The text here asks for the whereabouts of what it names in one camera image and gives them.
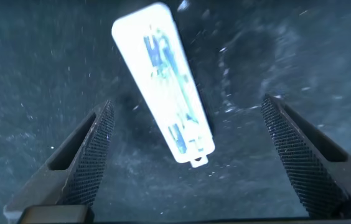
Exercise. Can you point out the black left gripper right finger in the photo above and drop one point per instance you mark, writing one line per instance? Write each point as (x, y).
(315, 168)

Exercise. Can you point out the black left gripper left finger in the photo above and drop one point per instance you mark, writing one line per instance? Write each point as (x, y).
(69, 174)

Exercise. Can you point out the white toothbrush case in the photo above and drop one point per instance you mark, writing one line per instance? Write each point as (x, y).
(163, 84)

